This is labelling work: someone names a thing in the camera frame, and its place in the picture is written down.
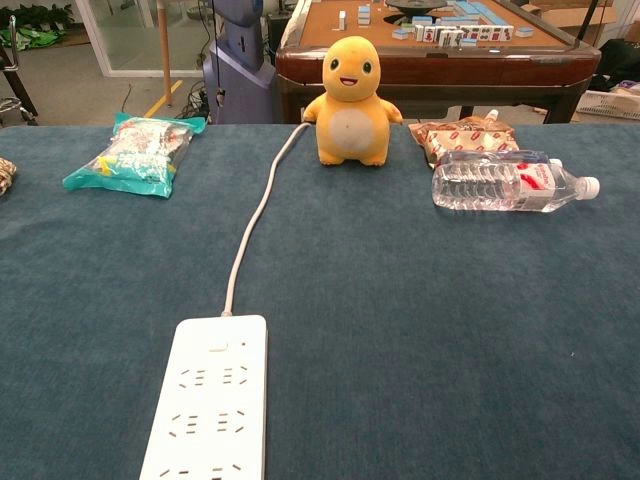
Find purple robot base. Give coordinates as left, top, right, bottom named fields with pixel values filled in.
left=201, top=0, right=278, bottom=126

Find white power strip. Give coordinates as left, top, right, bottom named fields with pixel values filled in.
left=138, top=314, right=269, bottom=480

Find yellow plush dinosaur toy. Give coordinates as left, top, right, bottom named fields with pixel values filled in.
left=302, top=36, right=404, bottom=168

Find brown red snack pouch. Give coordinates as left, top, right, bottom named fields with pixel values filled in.
left=408, top=109, right=521, bottom=171

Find clear plastic water bottle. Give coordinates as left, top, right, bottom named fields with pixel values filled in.
left=431, top=158, right=601, bottom=214

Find teal snack bag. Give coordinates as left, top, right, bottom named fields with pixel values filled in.
left=62, top=111, right=208, bottom=200

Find brown mahjong table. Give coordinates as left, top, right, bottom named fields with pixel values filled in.
left=274, top=0, right=603, bottom=125

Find wooden pole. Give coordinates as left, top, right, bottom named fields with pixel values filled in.
left=155, top=0, right=174, bottom=108

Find row of mahjong tiles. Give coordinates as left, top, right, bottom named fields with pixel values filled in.
left=391, top=22, right=515, bottom=49

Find white plastic basket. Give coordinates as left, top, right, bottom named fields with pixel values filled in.
left=575, top=89, right=640, bottom=121

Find brown woven object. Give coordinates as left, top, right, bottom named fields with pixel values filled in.
left=0, top=157, right=18, bottom=197

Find black bag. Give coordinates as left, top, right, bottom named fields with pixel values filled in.
left=592, top=38, right=640, bottom=94

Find black metal stand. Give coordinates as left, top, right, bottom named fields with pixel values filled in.
left=0, top=14, right=40, bottom=127

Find green plants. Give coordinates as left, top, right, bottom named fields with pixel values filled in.
left=0, top=3, right=75, bottom=51

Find white power strip cable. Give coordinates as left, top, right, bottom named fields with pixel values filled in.
left=221, top=122, right=314, bottom=318

